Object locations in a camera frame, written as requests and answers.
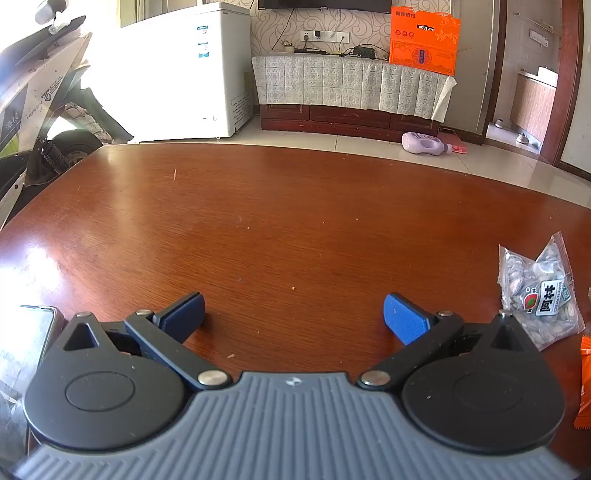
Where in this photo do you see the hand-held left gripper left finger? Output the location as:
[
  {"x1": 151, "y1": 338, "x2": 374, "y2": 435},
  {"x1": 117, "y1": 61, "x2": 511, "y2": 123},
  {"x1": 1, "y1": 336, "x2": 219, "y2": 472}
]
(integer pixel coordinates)
[{"x1": 55, "y1": 292, "x2": 234, "y2": 392}]

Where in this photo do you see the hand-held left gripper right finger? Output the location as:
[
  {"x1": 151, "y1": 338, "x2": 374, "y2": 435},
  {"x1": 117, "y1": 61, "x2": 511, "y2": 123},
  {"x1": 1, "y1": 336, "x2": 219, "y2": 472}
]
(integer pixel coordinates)
[{"x1": 358, "y1": 293, "x2": 532, "y2": 393}]

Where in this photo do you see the clear sunflower seed packet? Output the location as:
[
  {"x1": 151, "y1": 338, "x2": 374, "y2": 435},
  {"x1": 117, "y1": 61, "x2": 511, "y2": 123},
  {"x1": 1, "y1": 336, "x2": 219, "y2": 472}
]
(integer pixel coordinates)
[{"x1": 498, "y1": 233, "x2": 586, "y2": 352}]

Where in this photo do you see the orange snack packet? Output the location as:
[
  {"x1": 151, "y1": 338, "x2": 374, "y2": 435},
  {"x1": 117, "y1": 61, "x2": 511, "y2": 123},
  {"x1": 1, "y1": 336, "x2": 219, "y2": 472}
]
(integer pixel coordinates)
[{"x1": 574, "y1": 336, "x2": 591, "y2": 430}]

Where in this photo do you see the glossy flat device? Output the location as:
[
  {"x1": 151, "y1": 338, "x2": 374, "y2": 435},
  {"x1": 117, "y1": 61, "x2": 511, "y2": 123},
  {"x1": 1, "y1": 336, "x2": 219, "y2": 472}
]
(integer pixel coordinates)
[{"x1": 0, "y1": 305, "x2": 65, "y2": 462}]

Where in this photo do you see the purple detergent bottle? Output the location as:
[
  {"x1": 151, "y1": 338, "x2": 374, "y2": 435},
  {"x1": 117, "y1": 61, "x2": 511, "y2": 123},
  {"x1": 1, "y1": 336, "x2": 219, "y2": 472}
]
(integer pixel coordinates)
[{"x1": 401, "y1": 131, "x2": 454, "y2": 155}]

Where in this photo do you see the dark wooden television cabinet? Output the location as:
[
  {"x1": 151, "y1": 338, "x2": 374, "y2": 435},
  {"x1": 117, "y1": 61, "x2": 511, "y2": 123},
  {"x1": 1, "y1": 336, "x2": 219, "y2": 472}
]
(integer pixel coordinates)
[{"x1": 260, "y1": 102, "x2": 441, "y2": 144}]

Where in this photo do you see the white chest freezer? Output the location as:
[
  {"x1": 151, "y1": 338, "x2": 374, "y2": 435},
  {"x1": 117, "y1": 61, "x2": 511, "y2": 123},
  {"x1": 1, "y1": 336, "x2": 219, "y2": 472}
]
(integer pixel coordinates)
[{"x1": 106, "y1": 2, "x2": 252, "y2": 144}]

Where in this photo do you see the wooden kitchen counter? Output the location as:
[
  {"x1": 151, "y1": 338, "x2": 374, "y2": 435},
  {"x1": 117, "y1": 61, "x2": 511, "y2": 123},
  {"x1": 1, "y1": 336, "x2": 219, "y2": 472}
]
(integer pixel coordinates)
[{"x1": 510, "y1": 69, "x2": 559, "y2": 146}]

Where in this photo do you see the lace cabinet cloth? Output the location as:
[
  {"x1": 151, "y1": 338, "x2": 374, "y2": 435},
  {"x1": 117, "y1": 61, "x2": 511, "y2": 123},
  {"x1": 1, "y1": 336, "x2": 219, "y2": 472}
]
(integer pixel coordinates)
[{"x1": 252, "y1": 54, "x2": 458, "y2": 123}]

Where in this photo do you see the white electric scooter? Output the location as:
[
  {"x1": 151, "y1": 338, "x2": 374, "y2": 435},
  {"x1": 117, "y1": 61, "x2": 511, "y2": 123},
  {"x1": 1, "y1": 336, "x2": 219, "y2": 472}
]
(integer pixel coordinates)
[{"x1": 0, "y1": 0, "x2": 134, "y2": 232}]

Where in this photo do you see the orange gift box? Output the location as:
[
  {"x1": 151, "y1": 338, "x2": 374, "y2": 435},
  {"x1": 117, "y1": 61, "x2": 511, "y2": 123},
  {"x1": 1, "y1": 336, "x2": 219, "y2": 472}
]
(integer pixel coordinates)
[{"x1": 389, "y1": 6, "x2": 461, "y2": 77}]

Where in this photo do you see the brown wooden door frame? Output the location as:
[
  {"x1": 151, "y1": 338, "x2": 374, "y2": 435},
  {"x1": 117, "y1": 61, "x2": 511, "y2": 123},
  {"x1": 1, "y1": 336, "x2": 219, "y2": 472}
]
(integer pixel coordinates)
[{"x1": 482, "y1": 0, "x2": 585, "y2": 167}]

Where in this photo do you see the black wall television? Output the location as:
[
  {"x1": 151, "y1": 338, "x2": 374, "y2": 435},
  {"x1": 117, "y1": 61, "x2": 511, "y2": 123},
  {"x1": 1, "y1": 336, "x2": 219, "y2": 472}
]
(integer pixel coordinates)
[{"x1": 257, "y1": 0, "x2": 393, "y2": 14}]

